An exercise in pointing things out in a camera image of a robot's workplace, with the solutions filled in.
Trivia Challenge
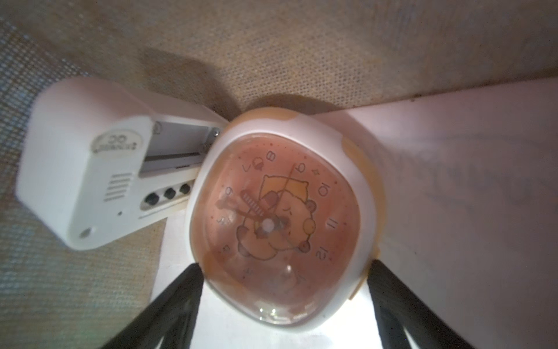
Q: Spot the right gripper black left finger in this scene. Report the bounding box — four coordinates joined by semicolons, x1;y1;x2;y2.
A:
103;263;204;348

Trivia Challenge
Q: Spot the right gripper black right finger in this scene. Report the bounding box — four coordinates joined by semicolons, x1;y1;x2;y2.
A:
367;260;472;348

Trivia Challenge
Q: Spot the white rectangular digital clock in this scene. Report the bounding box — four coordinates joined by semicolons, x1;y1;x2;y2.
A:
15;77;227;250

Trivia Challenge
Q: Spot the beige red canvas tote bag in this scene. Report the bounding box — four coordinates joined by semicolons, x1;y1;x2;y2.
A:
1;1;557;348

